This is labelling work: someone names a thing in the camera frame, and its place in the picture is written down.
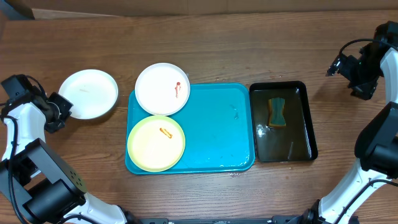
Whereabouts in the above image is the white plate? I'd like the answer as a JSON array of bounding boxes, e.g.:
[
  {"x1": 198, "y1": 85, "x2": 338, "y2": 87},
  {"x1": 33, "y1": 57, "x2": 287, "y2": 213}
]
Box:
[
  {"x1": 58, "y1": 69, "x2": 119, "y2": 119},
  {"x1": 134, "y1": 63, "x2": 190, "y2": 116}
]

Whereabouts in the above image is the green yellow sponge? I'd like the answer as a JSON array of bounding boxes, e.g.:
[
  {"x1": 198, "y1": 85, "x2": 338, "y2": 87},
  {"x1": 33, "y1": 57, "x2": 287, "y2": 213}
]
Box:
[{"x1": 268, "y1": 98, "x2": 286, "y2": 128}]

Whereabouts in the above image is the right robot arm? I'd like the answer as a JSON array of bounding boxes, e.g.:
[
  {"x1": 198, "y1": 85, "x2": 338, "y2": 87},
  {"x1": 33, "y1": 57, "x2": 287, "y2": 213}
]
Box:
[{"x1": 288, "y1": 21, "x2": 397, "y2": 224}]

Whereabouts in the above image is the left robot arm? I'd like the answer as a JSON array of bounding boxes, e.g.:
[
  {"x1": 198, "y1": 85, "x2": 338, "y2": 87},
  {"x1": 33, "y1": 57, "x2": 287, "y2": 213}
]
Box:
[{"x1": 1, "y1": 75, "x2": 140, "y2": 224}]

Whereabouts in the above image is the teal plastic tray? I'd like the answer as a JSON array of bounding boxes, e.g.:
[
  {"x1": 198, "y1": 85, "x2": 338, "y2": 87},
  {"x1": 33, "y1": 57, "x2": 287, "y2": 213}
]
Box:
[{"x1": 124, "y1": 82, "x2": 256, "y2": 175}]

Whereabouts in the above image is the black water basin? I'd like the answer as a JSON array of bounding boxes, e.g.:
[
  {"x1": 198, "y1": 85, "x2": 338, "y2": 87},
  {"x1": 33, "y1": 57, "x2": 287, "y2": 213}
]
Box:
[{"x1": 249, "y1": 81, "x2": 318, "y2": 162}]

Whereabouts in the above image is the yellow-green plate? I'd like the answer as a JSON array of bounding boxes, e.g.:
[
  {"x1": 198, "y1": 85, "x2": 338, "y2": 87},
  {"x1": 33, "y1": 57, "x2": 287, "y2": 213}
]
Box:
[{"x1": 126, "y1": 115, "x2": 185, "y2": 172}]

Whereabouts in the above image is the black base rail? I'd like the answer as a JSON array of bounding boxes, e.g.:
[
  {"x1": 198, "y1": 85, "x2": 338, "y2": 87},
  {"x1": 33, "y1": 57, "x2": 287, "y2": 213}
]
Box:
[{"x1": 140, "y1": 215, "x2": 296, "y2": 224}]

